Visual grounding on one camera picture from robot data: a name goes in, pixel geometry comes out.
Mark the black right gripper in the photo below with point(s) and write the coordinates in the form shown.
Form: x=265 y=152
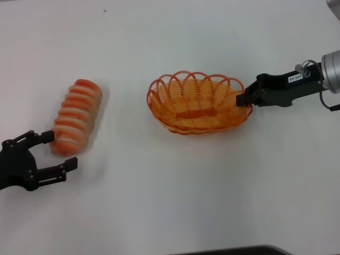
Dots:
x=284 y=89

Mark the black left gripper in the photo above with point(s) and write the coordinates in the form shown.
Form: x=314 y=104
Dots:
x=16 y=164

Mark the orange striped shrimp toy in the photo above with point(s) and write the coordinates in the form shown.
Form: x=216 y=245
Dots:
x=75 y=117

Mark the orange woven plastic basket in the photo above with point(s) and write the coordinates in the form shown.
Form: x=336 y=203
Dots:
x=196 y=114

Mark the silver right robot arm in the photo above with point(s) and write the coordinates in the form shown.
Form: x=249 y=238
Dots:
x=332 y=71

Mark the dark curved robot base edge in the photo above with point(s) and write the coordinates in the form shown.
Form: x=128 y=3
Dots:
x=233 y=251

